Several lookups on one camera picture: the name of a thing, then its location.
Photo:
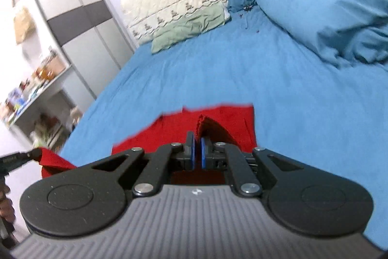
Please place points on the blue rolled duvet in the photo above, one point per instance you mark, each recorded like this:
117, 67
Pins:
340, 32

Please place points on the green pillow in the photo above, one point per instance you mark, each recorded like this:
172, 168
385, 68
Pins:
200, 22

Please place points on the white grey wardrobe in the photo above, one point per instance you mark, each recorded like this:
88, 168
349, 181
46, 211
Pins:
90, 37

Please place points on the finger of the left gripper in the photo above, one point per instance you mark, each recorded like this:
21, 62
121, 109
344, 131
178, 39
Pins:
15, 160

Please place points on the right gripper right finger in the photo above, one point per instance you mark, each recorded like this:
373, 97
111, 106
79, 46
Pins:
229, 159

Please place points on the white desk shelf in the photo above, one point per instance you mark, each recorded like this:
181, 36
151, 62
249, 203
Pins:
57, 99

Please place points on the beige hanging bag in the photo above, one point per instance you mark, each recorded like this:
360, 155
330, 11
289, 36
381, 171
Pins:
24, 24

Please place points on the person's left hand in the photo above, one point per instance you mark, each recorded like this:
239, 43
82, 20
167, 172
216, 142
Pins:
6, 205

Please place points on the blue bed sheet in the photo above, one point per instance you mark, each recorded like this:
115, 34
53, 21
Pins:
332, 118

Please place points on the red knit sweater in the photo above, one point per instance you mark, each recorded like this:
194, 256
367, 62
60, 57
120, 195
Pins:
233, 124

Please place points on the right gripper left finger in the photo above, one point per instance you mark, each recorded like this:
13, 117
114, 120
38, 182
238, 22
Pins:
162, 164

